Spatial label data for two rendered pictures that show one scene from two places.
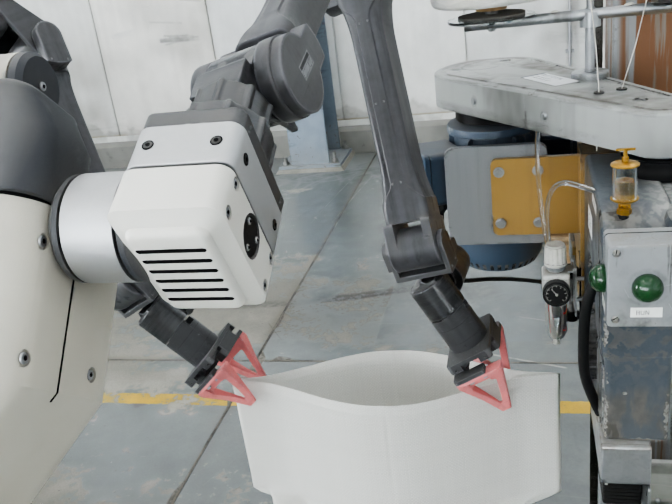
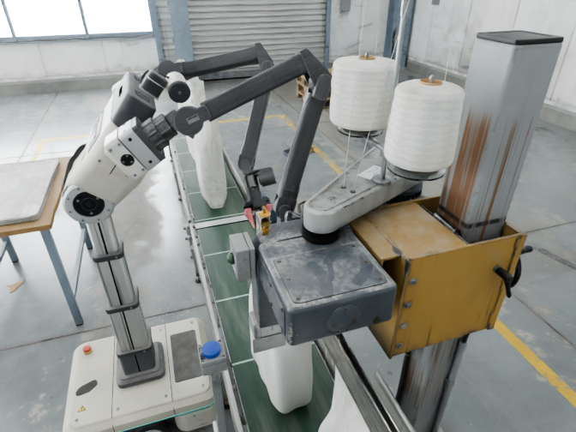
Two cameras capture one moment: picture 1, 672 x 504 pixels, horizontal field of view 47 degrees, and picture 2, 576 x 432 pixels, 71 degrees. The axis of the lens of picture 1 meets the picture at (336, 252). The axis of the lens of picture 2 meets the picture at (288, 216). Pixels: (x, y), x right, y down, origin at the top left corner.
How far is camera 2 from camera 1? 1.10 m
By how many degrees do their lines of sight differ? 51
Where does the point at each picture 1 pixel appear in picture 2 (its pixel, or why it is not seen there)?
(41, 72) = (181, 88)
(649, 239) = (237, 242)
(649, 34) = (459, 178)
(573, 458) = (528, 414)
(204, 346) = (250, 199)
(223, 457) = not seen: hidden behind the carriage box
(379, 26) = (304, 112)
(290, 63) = (181, 117)
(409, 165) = (286, 174)
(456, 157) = not seen: hidden behind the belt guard
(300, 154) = not seen: outside the picture
